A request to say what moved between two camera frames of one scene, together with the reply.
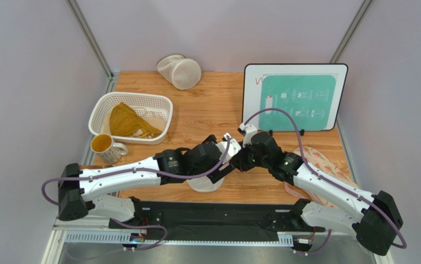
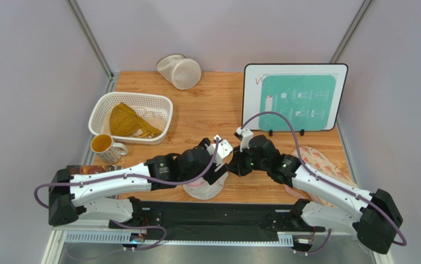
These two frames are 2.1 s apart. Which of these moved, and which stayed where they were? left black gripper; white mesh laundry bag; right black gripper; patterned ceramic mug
Moved: white mesh laundry bag
Stayed: left black gripper; patterned ceramic mug; right black gripper
